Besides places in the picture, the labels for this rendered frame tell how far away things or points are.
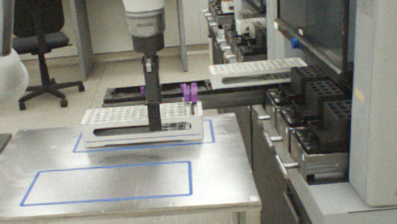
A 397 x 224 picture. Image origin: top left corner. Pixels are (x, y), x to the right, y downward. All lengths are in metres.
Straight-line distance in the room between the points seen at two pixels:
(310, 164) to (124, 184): 0.42
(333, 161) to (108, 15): 4.14
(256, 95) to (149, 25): 0.56
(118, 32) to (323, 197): 4.19
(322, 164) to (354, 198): 0.10
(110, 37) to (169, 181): 4.19
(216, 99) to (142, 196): 0.63
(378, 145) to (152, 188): 0.45
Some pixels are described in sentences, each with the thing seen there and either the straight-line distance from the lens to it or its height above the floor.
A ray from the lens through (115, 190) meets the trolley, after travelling 1.02.
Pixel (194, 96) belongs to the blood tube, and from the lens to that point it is 1.15.
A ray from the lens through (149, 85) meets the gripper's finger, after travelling 1.12.
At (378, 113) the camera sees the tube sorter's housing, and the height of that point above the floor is 0.95.
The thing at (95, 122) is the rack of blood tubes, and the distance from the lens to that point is 1.19.
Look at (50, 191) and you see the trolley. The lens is 1.06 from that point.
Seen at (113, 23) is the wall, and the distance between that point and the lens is 5.12.
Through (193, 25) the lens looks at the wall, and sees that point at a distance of 5.12.
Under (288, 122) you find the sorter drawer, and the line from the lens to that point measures 1.29.
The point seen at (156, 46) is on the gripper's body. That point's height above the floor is 1.06.
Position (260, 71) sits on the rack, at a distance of 1.55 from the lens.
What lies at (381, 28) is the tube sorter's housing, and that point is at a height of 1.11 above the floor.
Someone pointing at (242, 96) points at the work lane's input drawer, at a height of 0.79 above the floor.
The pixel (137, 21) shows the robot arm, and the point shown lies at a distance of 1.11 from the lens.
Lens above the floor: 1.32
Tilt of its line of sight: 20 degrees down
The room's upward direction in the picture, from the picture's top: 6 degrees counter-clockwise
